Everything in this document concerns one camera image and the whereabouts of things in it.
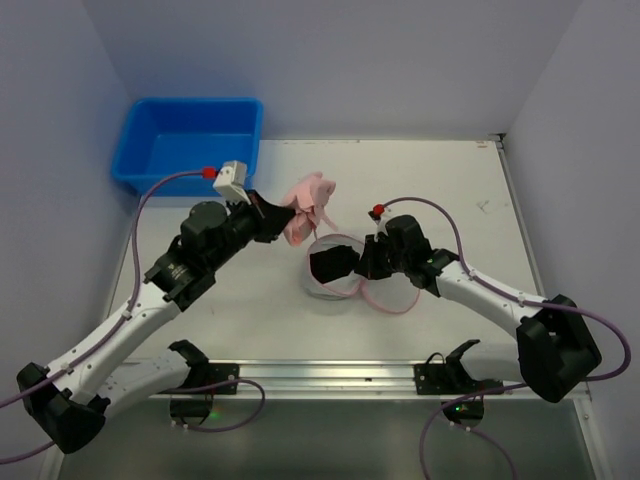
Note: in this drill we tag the aluminium mounting rail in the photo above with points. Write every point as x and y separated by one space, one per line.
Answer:
325 375

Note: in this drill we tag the black garment inside bag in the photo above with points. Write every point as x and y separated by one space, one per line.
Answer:
334 263

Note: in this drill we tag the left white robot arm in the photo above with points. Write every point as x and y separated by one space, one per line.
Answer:
167 289

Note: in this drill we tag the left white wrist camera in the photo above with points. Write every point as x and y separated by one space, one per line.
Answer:
230 181

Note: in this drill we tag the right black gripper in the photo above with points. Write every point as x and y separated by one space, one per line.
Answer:
367 258

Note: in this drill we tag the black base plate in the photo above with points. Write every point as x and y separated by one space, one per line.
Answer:
435 380
220 377

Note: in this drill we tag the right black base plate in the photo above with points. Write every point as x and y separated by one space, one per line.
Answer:
435 380

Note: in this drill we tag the white mesh laundry bag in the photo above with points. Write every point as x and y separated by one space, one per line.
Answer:
394 295

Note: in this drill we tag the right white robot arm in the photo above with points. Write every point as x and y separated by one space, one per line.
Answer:
553 349

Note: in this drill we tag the blue plastic bin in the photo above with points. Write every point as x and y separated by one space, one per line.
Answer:
166 135

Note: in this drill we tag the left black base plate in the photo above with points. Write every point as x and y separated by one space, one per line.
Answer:
220 377

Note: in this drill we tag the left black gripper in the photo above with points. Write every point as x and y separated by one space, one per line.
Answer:
261 220

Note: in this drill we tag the pink bra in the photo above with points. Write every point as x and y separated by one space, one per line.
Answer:
309 198

